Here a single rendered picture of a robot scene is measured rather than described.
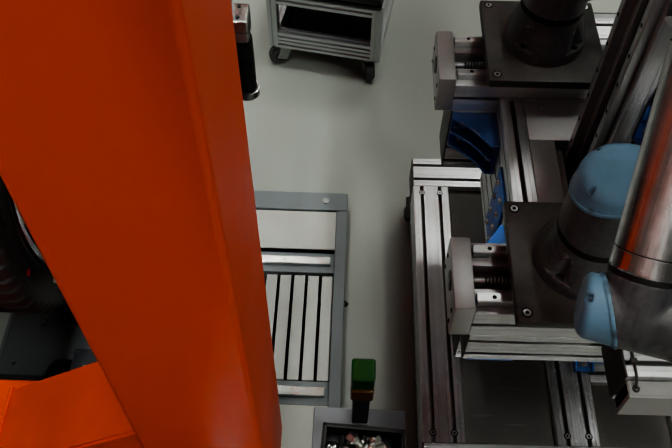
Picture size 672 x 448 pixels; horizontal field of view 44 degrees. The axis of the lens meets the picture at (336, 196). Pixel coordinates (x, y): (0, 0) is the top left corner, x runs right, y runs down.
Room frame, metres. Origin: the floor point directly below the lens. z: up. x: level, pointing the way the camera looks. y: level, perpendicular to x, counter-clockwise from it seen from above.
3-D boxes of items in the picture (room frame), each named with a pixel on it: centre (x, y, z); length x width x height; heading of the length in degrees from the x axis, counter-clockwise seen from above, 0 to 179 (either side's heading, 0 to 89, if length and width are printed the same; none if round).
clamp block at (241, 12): (1.09, 0.20, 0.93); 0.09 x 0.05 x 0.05; 89
